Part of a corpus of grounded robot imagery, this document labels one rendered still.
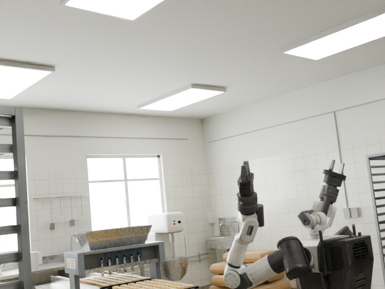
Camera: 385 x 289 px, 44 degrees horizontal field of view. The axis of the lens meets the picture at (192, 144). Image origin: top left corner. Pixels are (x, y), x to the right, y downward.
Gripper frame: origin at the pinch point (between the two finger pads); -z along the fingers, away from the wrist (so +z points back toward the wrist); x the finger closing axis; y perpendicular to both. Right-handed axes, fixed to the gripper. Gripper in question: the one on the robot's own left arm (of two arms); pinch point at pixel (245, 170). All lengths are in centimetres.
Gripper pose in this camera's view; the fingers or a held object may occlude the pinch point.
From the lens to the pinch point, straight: 200.9
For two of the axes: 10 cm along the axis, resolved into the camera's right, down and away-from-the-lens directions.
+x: 2.8, -2.9, 9.2
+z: 0.9, 9.6, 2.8
